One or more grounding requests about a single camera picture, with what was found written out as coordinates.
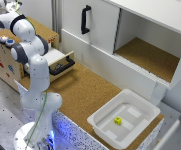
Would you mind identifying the wooden drawer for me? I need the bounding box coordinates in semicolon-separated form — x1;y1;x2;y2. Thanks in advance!
47;47;76;83

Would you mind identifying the white cabinet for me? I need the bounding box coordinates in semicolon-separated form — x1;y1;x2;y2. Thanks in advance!
59;0;181;108

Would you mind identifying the yellow block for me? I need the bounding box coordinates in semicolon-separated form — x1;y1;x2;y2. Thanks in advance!
113;116;123;126

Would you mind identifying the white sliding door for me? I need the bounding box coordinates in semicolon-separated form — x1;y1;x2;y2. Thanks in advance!
61;0;121;56

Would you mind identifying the white plastic box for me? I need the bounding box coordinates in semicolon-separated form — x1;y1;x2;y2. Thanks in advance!
86;88;162;150

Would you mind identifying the blue button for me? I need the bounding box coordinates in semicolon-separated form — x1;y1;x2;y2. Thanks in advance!
5;38;16;48

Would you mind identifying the wooden drawer box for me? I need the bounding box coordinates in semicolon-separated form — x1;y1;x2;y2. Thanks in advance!
0;16;61;93

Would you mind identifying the red button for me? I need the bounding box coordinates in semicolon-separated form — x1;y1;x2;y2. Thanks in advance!
0;35;8;44

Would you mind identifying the black drawer handle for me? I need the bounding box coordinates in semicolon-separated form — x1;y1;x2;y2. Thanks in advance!
48;55;76;77

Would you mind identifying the black door handle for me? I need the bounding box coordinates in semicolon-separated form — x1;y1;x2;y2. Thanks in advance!
80;4;92;36

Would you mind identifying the green cable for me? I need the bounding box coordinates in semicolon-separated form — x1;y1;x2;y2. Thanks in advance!
13;1;50;150

